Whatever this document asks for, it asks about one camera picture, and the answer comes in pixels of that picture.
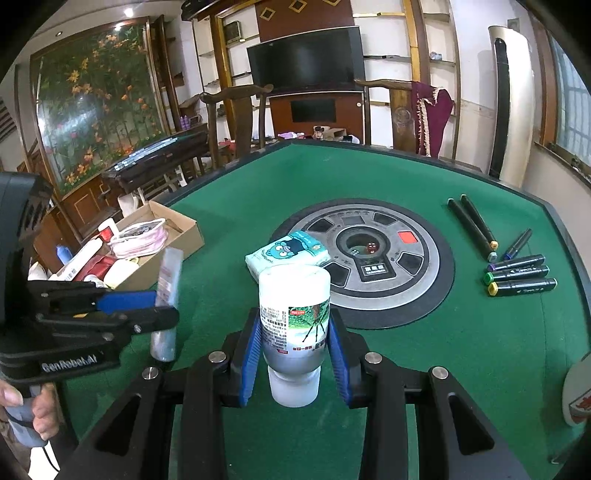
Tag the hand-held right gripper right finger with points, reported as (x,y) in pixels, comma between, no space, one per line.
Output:
(341,360)

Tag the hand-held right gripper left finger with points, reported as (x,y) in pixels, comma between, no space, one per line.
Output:
(244,360)

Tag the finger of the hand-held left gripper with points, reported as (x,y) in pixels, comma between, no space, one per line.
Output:
(129,302)
(138,323)

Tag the cream plastic latch case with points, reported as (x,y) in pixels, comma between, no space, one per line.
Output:
(120,274)

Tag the red foil bag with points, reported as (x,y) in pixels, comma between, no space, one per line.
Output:
(94,267)

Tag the frosted grey tube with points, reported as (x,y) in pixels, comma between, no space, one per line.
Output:
(168,272)

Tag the white bottle green label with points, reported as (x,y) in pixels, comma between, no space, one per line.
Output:
(293,295)

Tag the large cardboard box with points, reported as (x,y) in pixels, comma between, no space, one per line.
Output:
(189,244)

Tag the person's left hand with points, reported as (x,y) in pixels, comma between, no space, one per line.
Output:
(46,410)

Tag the clear zipper pouch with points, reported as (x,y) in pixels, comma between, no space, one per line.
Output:
(138,240)

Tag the white bottle red label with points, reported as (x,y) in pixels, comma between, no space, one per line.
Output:
(108,230)

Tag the blue capped bottle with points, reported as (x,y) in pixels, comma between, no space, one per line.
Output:
(63,254)

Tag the tissue pack blue cartoon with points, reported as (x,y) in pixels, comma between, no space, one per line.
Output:
(286,254)

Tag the red die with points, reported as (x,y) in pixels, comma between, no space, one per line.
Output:
(371,247)

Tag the dark wooden table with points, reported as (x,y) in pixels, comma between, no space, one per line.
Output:
(157,157)

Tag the row of black markers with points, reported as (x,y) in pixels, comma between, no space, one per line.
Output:
(517,274)

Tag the flower painted glass panel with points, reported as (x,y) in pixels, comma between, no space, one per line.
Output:
(97,101)

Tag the dark wooden chair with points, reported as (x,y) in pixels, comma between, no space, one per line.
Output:
(240,120)

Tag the small brown carton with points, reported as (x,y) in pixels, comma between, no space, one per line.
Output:
(332,134)

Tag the white ceramic liquor bottle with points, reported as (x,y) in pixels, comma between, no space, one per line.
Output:
(579,392)

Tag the wooden television cabinet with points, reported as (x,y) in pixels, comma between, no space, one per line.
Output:
(351,115)

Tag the wooden chair with cloth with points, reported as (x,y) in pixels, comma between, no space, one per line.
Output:
(401,120)

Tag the maroon fringed cloth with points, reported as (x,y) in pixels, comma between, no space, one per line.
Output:
(434,115)

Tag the black flat television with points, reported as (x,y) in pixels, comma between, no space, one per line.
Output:
(304,60)

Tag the tall standing air conditioner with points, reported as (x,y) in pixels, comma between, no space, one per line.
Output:
(519,106)

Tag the barred window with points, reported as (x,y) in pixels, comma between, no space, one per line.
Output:
(572,101)

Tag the gold-framed wall shelf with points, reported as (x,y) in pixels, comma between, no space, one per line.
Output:
(221,74)
(415,46)

